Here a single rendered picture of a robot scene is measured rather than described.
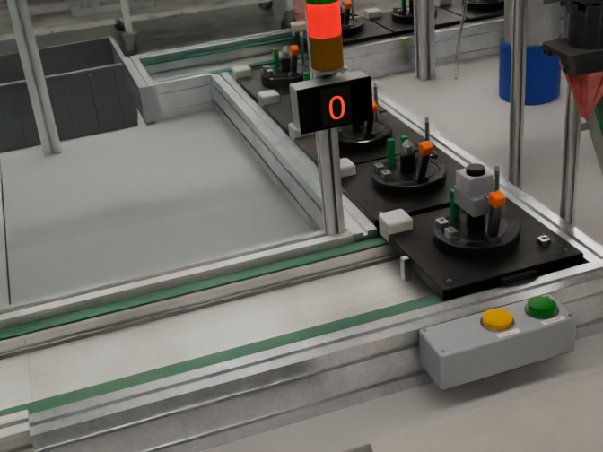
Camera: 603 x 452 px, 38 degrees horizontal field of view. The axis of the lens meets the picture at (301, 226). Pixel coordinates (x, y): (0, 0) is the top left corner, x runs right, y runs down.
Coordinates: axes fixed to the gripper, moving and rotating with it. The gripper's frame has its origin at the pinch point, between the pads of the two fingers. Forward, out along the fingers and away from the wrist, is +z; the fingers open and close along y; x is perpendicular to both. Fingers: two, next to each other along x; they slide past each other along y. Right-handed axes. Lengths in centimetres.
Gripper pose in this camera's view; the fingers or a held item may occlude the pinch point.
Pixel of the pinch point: (584, 110)
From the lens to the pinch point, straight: 119.3
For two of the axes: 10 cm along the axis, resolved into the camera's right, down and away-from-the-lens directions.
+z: 0.7, 8.7, 4.8
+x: 3.1, 4.4, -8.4
